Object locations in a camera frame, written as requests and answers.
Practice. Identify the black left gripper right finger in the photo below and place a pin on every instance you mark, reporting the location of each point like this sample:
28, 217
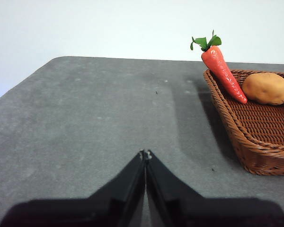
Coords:
198, 212

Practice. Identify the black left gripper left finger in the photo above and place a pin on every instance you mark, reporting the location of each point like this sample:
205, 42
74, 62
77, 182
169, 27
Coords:
97, 210

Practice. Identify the brown wicker basket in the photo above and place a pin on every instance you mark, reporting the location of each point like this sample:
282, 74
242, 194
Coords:
262, 127

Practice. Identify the orange toy carrot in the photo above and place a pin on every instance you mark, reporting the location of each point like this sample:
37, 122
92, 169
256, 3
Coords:
223, 71

